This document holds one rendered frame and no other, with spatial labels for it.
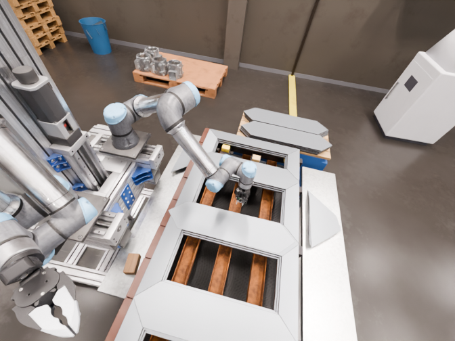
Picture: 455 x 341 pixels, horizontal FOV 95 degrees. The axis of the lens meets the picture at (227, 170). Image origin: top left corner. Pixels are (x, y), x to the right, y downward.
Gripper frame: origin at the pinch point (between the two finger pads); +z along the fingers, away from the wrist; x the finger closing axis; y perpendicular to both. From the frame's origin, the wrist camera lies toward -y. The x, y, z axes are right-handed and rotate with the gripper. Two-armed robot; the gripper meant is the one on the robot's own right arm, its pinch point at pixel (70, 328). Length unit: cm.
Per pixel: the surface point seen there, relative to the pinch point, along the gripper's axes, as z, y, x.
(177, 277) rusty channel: -7, 73, -36
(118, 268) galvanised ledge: -36, 76, -20
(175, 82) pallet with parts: -229, 98, -254
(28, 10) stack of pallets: -506, 63, -184
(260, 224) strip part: 15, 50, -80
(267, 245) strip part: 24, 51, -73
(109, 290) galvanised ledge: -30, 77, -11
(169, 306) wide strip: 2, 58, -22
